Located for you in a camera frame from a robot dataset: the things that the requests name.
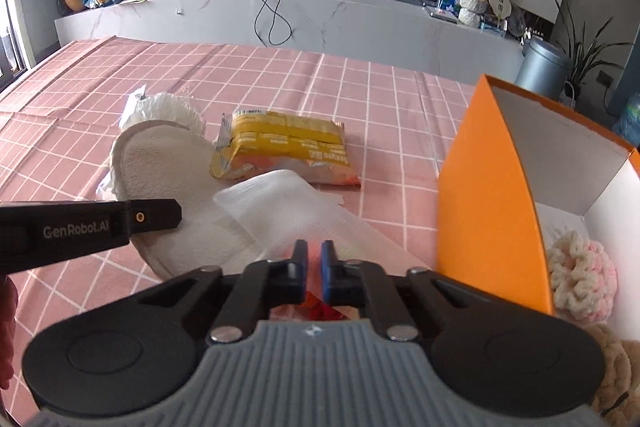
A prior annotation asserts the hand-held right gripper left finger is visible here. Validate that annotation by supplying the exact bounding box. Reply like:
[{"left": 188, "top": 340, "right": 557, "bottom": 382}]
[{"left": 137, "top": 239, "right": 308, "bottom": 344}]

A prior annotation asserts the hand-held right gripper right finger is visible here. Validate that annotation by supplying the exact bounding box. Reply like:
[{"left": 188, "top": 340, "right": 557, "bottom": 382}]
[{"left": 321, "top": 240, "right": 493, "bottom": 344}]

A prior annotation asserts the translucent white plastic pack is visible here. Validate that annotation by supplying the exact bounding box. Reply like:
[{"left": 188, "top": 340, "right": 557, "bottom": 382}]
[{"left": 212, "top": 169, "right": 431, "bottom": 279}]

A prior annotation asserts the white fleece insole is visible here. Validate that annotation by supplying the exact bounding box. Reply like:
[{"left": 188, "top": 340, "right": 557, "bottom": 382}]
[{"left": 110, "top": 120, "right": 262, "bottom": 281}]

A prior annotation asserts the yellow plastic packet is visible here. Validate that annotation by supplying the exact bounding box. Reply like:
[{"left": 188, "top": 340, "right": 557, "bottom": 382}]
[{"left": 209, "top": 109, "right": 362, "bottom": 188}]

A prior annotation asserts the white diaper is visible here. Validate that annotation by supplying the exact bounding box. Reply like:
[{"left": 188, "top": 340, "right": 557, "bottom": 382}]
[{"left": 102, "top": 92, "right": 207, "bottom": 204}]

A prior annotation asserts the orange cardboard box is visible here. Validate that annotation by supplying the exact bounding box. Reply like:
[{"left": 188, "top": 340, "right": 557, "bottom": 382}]
[{"left": 436, "top": 74, "right": 640, "bottom": 339}]

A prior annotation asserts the pink cream knitted piece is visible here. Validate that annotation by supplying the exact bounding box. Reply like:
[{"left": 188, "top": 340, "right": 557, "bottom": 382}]
[{"left": 545, "top": 231, "right": 622, "bottom": 324}]

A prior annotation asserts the brown plush slipper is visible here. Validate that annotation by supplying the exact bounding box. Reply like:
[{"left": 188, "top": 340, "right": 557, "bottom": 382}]
[{"left": 591, "top": 323, "right": 640, "bottom": 427}]

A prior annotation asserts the pink checked tablecloth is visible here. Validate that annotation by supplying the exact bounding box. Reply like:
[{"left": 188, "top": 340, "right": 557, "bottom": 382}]
[{"left": 0, "top": 37, "right": 481, "bottom": 423}]

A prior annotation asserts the white marble TV console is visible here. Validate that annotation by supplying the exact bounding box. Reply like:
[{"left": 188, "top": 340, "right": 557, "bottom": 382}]
[{"left": 54, "top": 0, "right": 524, "bottom": 84}]

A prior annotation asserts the silver laptop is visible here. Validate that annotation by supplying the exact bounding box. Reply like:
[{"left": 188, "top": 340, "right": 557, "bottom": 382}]
[{"left": 422, "top": 4, "right": 459, "bottom": 24}]

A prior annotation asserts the grey metal trash can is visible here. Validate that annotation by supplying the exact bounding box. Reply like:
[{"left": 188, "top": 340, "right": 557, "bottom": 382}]
[{"left": 514, "top": 35, "right": 571, "bottom": 100}]

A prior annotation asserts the potted long-leaf plant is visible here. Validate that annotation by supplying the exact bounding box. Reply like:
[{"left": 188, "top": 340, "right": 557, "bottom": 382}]
[{"left": 552, "top": 0, "right": 634, "bottom": 101}]

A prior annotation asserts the black cable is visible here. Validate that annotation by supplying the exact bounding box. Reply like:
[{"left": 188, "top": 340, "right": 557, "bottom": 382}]
[{"left": 253, "top": 0, "right": 292, "bottom": 46}]

